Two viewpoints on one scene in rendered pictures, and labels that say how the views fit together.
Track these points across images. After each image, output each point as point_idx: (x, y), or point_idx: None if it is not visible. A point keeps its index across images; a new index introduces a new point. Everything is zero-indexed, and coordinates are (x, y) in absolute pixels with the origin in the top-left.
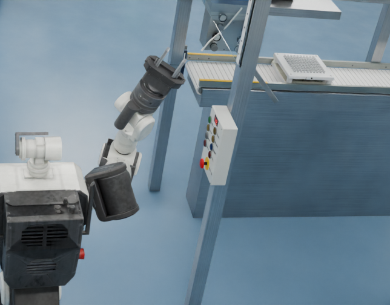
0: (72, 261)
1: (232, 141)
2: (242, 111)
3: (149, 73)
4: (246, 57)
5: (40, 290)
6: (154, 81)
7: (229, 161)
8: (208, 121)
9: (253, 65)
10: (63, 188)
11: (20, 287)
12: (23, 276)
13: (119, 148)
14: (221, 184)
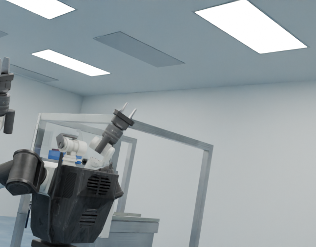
0: (106, 214)
1: (113, 205)
2: None
3: (118, 116)
4: (113, 158)
5: None
6: (120, 121)
7: (111, 220)
8: None
9: (116, 164)
10: (91, 169)
11: (69, 242)
12: (75, 227)
13: None
14: (106, 237)
